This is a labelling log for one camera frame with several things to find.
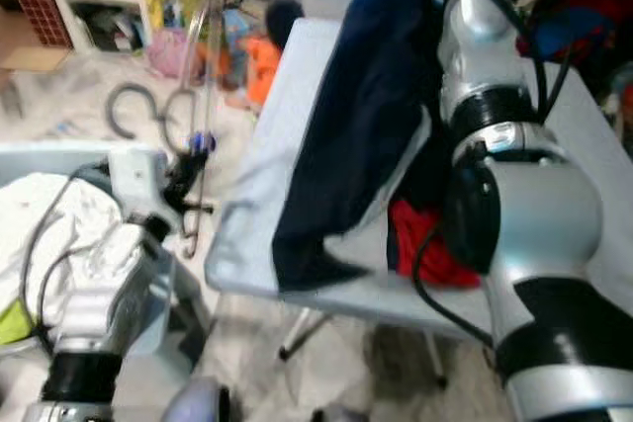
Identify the pale pink plastic hanger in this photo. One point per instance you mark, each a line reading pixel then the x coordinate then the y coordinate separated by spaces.
pixel 114 116

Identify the white shirt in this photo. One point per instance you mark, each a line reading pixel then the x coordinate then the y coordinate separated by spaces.
pixel 49 224

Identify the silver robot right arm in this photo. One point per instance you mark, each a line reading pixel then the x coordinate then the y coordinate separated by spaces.
pixel 544 224

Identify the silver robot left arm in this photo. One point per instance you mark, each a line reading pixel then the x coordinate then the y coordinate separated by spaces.
pixel 104 303

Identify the small blue cup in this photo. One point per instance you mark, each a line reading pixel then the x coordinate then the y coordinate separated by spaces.
pixel 206 141

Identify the white folding table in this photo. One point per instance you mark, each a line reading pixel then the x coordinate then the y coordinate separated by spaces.
pixel 267 165

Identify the pink backpack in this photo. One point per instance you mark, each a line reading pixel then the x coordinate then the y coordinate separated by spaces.
pixel 170 53

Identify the child in orange shirt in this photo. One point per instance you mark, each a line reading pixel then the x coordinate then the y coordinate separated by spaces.
pixel 262 66

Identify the navy garment with white lining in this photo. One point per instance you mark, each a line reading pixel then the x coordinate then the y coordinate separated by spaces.
pixel 366 96

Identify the flat cardboard sheet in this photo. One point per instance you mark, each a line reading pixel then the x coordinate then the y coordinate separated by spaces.
pixel 30 56

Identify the yellow green cloth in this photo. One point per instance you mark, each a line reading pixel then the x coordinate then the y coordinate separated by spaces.
pixel 15 323

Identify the grey robot left leg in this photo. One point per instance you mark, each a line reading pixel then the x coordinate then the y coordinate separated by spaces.
pixel 193 404

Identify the grey robot leg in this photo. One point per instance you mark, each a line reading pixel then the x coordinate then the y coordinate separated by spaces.
pixel 331 415
pixel 193 404

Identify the black crumpled garment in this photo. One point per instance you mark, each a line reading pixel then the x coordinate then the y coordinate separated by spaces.
pixel 430 170

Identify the red garment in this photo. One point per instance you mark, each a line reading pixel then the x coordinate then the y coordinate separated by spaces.
pixel 430 244

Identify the grey robot right leg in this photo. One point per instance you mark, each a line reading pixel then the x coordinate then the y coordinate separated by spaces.
pixel 331 415

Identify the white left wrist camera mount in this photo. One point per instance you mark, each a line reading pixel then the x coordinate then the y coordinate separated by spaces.
pixel 136 185

